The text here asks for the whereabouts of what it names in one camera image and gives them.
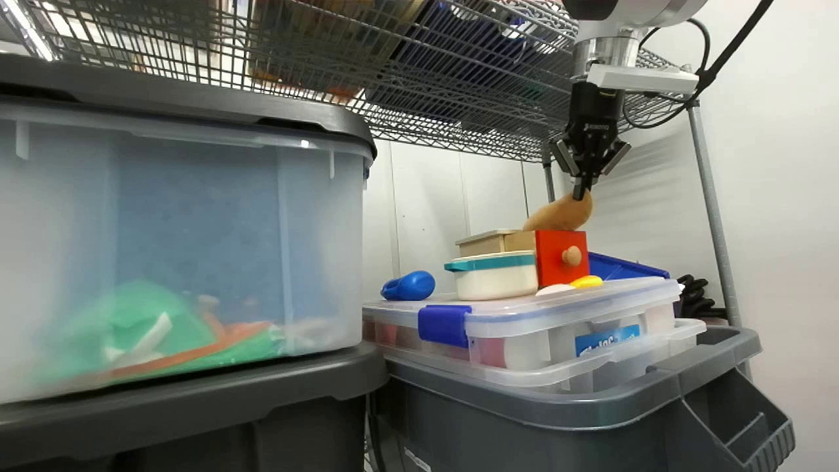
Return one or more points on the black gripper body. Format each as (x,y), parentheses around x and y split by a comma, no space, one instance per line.
(593,120)

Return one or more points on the clear tote with grey lid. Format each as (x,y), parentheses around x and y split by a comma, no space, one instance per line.
(156,228)

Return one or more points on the blue plastic toy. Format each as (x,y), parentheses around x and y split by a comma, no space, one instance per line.
(409,287)

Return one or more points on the yellow banana toy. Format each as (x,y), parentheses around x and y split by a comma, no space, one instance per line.
(589,281)

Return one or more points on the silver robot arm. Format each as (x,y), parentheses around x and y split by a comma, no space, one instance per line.
(607,49)

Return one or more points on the red wooden drawer box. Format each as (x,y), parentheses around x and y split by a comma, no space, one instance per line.
(559,255)

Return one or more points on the clear flat food container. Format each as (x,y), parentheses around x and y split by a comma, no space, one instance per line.
(527,331)

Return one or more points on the wire shelf rack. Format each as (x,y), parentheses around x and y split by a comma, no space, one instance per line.
(489,77)

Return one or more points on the blue container lid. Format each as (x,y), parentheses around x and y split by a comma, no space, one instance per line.
(611,270)

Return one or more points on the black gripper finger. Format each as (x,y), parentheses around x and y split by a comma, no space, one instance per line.
(599,159)
(568,162)

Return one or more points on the tan bread plushy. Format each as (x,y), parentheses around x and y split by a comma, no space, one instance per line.
(565,213)

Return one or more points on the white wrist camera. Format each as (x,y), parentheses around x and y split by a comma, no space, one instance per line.
(641,81)

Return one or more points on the white bowl with teal rim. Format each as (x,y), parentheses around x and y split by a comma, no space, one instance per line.
(494,277)

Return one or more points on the lower clear food container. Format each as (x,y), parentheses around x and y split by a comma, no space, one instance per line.
(599,371)

